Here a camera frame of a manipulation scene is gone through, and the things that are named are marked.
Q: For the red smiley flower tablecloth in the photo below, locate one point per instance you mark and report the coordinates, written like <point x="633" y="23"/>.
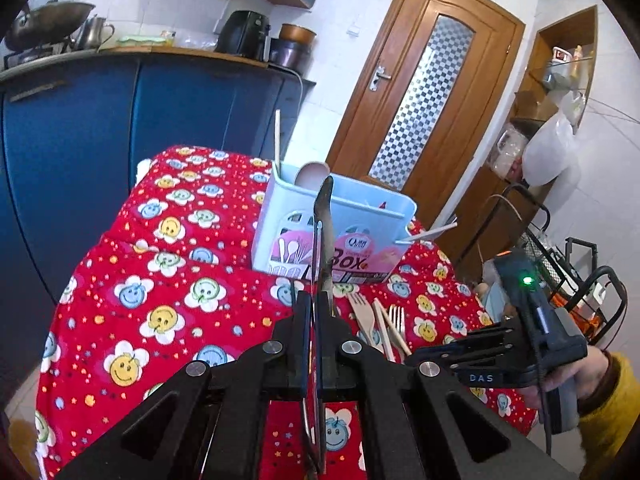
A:
<point x="165" y="270"/>

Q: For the green plastic container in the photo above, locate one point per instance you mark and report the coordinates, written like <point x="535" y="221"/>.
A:
<point x="142" y="40"/>

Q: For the person's right forearm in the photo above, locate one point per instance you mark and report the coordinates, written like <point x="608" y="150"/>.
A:
<point x="610" y="430"/>

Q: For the white plastic bag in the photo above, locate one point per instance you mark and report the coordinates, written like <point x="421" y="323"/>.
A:
<point x="550" y="160"/>

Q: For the clear plastic jug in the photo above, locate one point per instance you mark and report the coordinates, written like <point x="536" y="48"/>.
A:
<point x="510" y="150"/>

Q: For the metal wok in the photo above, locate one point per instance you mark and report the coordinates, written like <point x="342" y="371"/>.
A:
<point x="50" y="22"/>

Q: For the white printed mug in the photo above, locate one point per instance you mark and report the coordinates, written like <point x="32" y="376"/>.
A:
<point x="561" y="55"/>

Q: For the light blue utensil box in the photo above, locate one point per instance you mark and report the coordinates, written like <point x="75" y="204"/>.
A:
<point x="272" y="230"/>

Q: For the brown pot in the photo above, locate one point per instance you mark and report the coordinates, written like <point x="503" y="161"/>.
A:
<point x="297" y="33"/>

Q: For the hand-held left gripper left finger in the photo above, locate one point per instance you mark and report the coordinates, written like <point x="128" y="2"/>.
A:
<point x="306" y="350"/>

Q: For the white wall switch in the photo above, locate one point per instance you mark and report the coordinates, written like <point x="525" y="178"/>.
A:
<point x="354" y="30"/>

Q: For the gas stove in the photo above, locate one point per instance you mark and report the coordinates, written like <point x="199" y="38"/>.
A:
<point x="35" y="55"/>

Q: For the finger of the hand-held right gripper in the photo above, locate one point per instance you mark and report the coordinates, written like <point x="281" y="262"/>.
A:
<point x="480" y="340"/>
<point x="450" y="357"/>

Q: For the black air fryer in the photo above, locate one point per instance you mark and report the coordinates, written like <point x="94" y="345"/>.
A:
<point x="242" y="35"/>

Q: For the wooden fork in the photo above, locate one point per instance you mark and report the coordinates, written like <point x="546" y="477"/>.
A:
<point x="361" y="310"/>

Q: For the person's right hand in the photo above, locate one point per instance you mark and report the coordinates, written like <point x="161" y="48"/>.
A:
<point x="592" y="372"/>

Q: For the metal kettle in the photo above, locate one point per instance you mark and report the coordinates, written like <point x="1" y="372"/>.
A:
<point x="92" y="32"/>

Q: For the wooden wall shelf unit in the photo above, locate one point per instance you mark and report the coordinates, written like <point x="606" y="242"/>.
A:
<point x="500" y="210"/>

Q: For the white plastic spoon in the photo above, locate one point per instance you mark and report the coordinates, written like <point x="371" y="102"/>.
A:
<point x="417" y="236"/>

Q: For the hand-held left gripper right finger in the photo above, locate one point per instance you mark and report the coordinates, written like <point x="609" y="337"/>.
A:
<point x="321" y="360"/>

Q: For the cardboard box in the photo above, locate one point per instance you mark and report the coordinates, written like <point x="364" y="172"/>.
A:
<point x="535" y="105"/>

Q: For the blue kitchen base cabinet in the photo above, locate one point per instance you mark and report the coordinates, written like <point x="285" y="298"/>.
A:
<point x="100" y="135"/>

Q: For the wooden door with glass panel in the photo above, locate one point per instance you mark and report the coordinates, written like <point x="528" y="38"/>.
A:
<point x="415" y="85"/>

